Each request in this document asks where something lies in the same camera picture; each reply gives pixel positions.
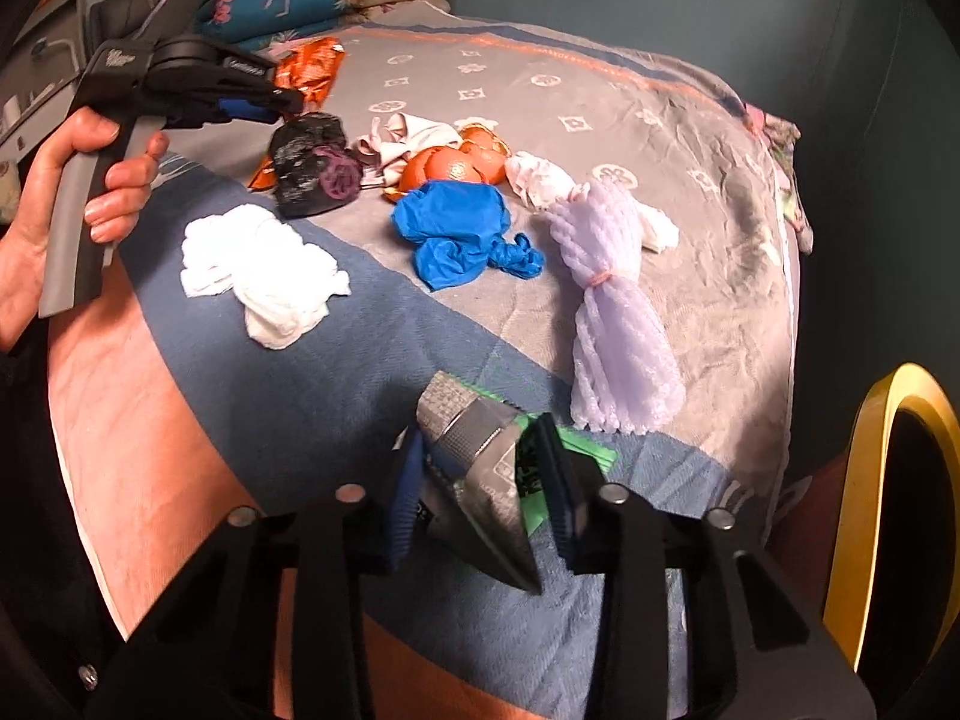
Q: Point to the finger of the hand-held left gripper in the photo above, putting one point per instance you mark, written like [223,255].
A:
[259,79]
[240,111]

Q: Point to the lavender foam fruit net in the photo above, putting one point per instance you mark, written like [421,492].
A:
[619,345]

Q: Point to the black plastic bag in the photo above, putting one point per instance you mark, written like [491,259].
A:
[304,165]

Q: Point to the floral bedsheet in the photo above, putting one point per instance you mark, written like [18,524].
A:
[784,165]

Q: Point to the orange peel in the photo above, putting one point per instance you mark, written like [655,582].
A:
[435,169]
[484,150]

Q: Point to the orange foil snack wrapper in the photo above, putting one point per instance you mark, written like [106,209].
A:
[311,67]

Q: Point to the blue floral pillow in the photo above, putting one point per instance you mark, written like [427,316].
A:
[285,4]

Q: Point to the pink rubber band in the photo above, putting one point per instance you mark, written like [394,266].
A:
[604,277]

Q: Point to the pale pink cloth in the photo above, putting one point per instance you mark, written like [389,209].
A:
[397,139]

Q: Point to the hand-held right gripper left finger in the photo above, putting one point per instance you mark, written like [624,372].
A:
[407,484]

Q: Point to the grey patterned blanket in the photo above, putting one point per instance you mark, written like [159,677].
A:
[525,75]

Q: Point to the yellow rimmed trash bin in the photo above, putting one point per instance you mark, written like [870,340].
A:
[862,480]

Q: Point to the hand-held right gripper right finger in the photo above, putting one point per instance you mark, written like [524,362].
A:
[564,499]

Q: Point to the grey cabinet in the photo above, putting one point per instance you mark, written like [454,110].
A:
[37,37]

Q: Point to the silver green snack packet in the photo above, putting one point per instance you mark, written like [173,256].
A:
[480,465]

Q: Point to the person's left hand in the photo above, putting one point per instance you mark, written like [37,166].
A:
[30,240]

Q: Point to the person's black clothing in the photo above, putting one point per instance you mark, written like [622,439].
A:
[30,540]

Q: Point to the purple round wrapper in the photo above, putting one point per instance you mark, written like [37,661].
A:
[341,176]

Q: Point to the blue rubber glove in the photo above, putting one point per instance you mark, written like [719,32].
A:
[457,229]

